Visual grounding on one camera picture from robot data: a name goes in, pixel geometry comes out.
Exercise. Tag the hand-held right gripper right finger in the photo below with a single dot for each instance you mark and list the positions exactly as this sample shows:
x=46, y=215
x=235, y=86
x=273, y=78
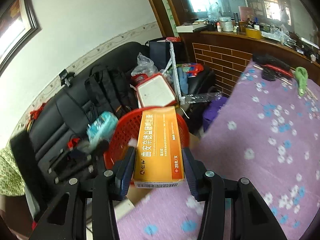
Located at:
x=191, y=175

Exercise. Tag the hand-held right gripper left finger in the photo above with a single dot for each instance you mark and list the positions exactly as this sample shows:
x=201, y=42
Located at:
x=125, y=172

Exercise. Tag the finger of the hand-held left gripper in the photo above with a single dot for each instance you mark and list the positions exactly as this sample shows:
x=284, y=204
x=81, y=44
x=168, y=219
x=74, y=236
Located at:
x=77, y=168
x=100, y=147

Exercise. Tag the teal cartoon tissue pack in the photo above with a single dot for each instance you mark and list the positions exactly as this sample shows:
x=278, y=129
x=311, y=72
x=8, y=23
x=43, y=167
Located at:
x=101, y=127

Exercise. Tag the red plastic basket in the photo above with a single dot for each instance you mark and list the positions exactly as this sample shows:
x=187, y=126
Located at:
x=120, y=132

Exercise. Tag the orange medicine box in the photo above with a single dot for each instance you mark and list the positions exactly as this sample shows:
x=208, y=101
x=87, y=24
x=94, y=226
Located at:
x=160, y=150

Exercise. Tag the cardboard box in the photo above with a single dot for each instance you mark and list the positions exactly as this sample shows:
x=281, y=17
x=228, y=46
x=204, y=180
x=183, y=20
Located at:
x=130, y=202

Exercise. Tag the black leather sofa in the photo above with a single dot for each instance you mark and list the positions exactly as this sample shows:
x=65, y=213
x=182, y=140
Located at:
x=62, y=110

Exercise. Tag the black backpack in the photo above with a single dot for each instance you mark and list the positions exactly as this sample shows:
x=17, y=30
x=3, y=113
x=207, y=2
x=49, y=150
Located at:
x=107, y=90

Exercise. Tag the purple cloth bundle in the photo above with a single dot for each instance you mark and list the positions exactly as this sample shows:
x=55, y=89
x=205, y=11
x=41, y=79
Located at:
x=212, y=112

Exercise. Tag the white tray red rim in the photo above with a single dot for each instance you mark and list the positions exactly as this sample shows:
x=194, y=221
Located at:
x=155, y=92

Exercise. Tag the clear crinkled plastic wrap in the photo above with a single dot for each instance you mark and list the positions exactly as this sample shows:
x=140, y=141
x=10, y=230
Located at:
x=202, y=98

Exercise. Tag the blue cloth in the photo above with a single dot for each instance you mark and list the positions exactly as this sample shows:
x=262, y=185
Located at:
x=183, y=85

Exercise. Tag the clear plastic bag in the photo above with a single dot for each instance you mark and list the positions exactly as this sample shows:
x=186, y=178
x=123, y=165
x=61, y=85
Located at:
x=145, y=65

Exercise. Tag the long white strip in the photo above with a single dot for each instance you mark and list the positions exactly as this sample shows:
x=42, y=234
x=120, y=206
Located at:
x=176, y=75

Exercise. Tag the dark blue paper bag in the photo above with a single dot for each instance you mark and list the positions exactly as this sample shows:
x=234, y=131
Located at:
x=160, y=52

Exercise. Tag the brown wooden counter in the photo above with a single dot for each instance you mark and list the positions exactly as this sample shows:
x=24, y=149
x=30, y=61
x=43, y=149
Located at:
x=217, y=55

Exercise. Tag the red black tool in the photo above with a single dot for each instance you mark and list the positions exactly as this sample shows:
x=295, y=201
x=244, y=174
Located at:
x=272, y=63

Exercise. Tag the green cloth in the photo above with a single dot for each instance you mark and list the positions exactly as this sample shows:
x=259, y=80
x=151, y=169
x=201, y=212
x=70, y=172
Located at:
x=301, y=78

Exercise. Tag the silver metal pot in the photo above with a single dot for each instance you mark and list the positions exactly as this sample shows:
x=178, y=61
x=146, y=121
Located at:
x=227, y=25

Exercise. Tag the green bamboo panel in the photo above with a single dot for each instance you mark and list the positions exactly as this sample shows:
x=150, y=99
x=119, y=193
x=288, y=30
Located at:
x=166, y=7

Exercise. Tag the dark framed wall picture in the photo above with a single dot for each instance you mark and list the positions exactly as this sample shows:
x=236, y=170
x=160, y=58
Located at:
x=27, y=17

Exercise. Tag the large wall mirror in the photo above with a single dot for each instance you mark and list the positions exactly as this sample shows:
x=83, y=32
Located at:
x=225, y=0

